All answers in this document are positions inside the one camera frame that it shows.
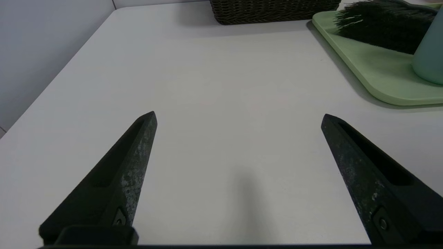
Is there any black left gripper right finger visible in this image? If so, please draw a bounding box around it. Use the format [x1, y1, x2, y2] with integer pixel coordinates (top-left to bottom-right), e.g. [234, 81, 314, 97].
[321, 113, 443, 246]

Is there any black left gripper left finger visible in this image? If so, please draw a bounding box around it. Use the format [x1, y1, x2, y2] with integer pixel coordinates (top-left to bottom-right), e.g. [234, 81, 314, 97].
[39, 111, 158, 246]

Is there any light blue plastic cup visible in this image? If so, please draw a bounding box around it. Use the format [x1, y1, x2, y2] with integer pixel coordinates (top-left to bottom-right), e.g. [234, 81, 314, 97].
[412, 7, 443, 85]

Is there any grey brush with green handle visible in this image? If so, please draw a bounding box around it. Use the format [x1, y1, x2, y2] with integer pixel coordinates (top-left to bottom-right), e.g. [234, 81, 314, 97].
[333, 0, 438, 55]

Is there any dark brown wicker basket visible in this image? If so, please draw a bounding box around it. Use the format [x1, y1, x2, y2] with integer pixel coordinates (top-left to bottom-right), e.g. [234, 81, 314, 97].
[209, 0, 342, 25]

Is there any light green plastic tray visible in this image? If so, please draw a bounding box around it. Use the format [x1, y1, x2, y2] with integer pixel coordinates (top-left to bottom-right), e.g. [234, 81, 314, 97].
[312, 3, 443, 106]

